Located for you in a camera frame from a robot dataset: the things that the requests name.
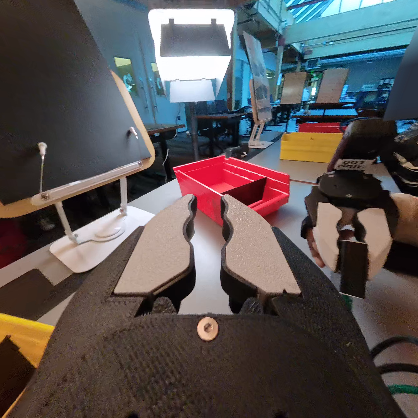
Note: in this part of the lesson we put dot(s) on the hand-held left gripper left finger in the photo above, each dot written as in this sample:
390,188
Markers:
156,254

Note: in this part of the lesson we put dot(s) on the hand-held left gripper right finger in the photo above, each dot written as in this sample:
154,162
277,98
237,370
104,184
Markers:
258,254

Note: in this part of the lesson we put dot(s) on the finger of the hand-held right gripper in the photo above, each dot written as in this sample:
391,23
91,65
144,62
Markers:
378,248
326,235

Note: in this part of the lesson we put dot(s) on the black ethernet splitter box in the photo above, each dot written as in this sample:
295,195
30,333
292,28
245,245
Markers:
352,271

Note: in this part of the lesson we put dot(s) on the yellow plastic bin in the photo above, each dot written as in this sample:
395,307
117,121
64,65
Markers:
307,148
23,329

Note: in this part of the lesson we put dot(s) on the person's right hand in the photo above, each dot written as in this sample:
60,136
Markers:
315,251

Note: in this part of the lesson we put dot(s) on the grey far table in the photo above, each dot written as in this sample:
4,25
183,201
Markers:
339,112

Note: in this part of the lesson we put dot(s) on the red plastic bin with divider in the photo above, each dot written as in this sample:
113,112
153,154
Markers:
202,183

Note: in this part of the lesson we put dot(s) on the brown cork board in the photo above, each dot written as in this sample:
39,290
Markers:
333,85
294,88

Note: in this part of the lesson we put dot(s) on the tilted board on white stand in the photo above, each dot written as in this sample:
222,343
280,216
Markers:
259,85

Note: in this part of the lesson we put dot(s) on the dark office desk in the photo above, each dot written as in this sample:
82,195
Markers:
225,116

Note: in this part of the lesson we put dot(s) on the bright studio light panel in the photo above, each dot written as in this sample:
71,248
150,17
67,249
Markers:
192,68

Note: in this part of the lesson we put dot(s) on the black board with wooden edge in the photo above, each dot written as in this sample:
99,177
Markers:
49,98

